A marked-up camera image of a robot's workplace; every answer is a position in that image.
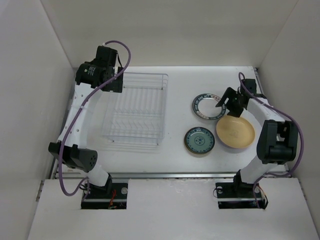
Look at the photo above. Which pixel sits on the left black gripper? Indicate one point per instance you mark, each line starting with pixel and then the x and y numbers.
pixel 115 86

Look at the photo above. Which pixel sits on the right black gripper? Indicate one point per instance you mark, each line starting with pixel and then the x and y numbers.
pixel 230 94

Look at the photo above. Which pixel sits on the green rim white plate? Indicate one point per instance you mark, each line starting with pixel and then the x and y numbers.
pixel 204 106

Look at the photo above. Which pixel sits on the blue floral green plate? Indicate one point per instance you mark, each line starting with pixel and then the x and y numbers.
pixel 199 140

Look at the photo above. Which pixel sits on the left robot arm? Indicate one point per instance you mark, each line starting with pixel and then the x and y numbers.
pixel 91 80

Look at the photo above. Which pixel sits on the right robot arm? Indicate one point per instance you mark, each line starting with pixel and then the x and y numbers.
pixel 278 139

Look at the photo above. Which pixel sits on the white wire dish rack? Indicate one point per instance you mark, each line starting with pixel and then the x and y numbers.
pixel 137 114

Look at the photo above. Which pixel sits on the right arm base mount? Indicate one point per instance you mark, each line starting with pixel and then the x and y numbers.
pixel 231 197

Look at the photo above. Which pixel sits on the aluminium table edge rail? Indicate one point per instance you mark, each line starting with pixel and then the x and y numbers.
pixel 171 158

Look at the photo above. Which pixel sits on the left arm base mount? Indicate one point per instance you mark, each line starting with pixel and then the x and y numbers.
pixel 114 197

